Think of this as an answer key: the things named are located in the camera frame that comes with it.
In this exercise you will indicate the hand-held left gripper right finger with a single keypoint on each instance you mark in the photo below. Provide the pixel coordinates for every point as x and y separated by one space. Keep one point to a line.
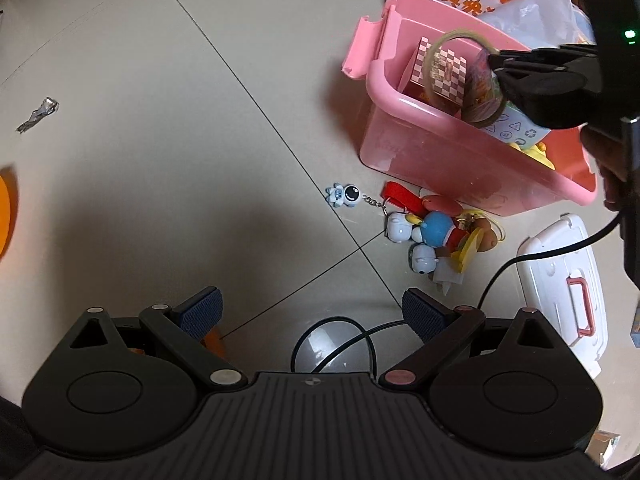
423 311

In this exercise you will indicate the yellow flat toy piece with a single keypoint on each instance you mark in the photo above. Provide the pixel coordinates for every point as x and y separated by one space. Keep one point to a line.
467 255

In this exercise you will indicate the person's right hand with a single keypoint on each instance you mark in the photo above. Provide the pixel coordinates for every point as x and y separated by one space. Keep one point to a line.
606 160

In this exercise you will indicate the small orange piece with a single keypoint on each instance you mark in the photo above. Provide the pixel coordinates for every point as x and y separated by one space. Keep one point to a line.
215 342

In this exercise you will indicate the small white dog figure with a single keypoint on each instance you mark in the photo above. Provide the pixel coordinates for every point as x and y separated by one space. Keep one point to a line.
423 259

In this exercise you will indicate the brown bear figure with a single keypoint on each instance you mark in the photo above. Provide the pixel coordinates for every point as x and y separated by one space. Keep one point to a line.
484 237

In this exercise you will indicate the blue cat figure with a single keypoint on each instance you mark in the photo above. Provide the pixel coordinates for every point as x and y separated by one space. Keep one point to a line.
438 227

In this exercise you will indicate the orange oval toy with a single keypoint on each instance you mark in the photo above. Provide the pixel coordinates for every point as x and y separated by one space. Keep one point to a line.
440 203

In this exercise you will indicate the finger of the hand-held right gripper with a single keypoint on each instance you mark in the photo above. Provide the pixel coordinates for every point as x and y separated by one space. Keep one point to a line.
545 95
540 56

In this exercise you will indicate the pink plastic storage box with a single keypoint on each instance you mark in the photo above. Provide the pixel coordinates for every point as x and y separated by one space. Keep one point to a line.
425 155

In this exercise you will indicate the crumpled foil scrap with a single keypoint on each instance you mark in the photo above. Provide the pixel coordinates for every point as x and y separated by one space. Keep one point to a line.
36 116

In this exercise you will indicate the pink checkered carton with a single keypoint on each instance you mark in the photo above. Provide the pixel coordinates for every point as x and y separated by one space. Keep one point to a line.
445 76

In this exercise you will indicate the orange round object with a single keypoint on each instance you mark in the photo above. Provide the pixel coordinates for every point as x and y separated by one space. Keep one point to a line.
5 210

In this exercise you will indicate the colourful snack packet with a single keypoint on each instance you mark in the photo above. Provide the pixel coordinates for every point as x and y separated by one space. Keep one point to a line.
481 91

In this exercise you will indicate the white paper-wrapped figure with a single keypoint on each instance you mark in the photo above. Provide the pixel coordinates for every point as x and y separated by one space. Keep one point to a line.
447 278

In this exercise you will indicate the clear tape roll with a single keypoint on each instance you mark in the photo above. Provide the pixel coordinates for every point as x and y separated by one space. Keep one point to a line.
431 55

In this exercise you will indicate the white dog head figure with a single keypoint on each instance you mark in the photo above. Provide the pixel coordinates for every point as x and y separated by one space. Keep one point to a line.
400 227

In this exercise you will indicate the white box with grey icons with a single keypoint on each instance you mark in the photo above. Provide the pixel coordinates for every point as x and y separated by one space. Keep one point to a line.
520 127

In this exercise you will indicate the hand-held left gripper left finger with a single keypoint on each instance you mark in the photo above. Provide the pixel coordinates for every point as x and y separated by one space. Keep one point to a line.
202 311

